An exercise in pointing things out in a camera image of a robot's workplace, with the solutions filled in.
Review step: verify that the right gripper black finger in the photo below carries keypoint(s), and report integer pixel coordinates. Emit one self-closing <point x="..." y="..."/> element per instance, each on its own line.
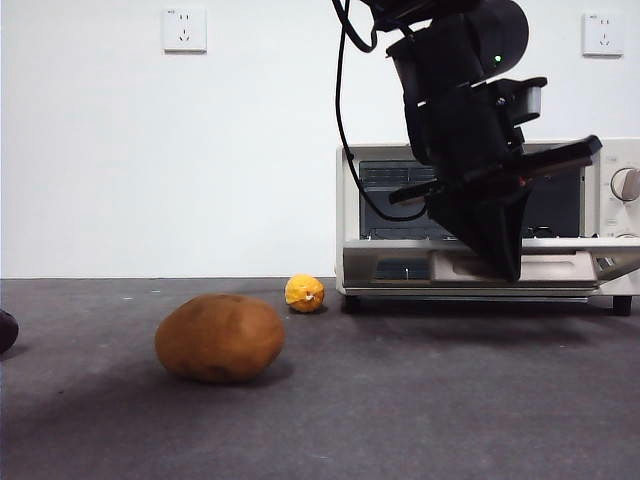
<point x="519" y="225"/>
<point x="475" y="220"/>

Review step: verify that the cream toaster oven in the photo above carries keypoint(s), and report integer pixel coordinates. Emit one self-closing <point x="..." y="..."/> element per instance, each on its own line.
<point x="607" y="215"/>

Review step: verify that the pale grey right wrist camera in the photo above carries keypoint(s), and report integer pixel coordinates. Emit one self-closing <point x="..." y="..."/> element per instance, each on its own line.
<point x="534" y="100"/>

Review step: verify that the dark purple eggplant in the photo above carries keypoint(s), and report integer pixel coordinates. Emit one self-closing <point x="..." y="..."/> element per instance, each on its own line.
<point x="7" y="332"/>

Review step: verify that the brown potato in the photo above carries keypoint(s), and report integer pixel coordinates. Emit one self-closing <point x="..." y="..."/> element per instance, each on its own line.
<point x="220" y="340"/>

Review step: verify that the yellow corn cob piece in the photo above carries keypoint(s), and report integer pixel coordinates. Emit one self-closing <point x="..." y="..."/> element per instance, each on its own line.
<point x="304" y="292"/>

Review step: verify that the white wall power socket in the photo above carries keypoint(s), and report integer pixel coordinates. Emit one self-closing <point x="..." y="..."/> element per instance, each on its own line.
<point x="602" y="35"/>
<point x="185" y="30"/>

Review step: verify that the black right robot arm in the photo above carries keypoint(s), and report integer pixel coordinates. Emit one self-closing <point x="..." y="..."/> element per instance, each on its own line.
<point x="440" y="50"/>

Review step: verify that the beige oven control knob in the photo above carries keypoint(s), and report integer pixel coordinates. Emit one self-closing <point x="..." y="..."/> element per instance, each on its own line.
<point x="626" y="185"/>

